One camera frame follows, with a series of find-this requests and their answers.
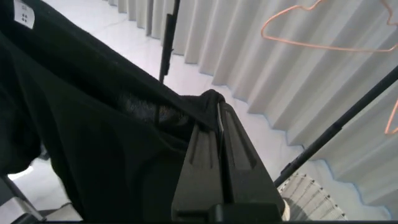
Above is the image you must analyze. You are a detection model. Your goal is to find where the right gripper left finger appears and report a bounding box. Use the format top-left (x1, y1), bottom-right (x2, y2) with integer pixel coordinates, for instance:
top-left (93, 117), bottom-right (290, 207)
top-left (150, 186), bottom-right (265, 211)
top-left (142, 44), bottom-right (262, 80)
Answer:
top-left (170, 124), bottom-right (225, 222)

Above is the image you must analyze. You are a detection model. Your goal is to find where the white laundry basket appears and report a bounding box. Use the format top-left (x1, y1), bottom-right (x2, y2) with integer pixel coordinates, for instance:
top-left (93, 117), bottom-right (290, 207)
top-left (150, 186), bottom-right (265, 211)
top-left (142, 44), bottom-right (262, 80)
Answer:
top-left (277, 172), bottom-right (348, 222)

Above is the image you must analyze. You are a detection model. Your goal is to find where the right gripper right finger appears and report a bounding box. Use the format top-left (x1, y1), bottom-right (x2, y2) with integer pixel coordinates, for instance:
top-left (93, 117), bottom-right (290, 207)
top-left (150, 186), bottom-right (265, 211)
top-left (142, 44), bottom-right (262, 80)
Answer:
top-left (218, 101), bottom-right (286, 222)

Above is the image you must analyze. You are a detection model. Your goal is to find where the black clothes rack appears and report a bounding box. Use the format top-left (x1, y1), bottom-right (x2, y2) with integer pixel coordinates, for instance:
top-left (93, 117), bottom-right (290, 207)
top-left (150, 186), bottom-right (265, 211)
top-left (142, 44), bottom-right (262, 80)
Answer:
top-left (157, 0), bottom-right (398, 188)

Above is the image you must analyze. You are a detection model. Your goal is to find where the black garment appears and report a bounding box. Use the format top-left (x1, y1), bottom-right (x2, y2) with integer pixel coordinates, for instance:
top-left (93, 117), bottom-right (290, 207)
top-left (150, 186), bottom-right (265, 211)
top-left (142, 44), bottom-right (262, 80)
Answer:
top-left (0, 0), bottom-right (227, 222)

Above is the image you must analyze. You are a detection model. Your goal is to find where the pink clothes hanger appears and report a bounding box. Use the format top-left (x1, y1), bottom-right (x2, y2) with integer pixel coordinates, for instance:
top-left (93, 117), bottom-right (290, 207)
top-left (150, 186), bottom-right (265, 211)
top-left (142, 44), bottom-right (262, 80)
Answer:
top-left (384, 98), bottom-right (398, 135)
top-left (260, 0), bottom-right (398, 53)

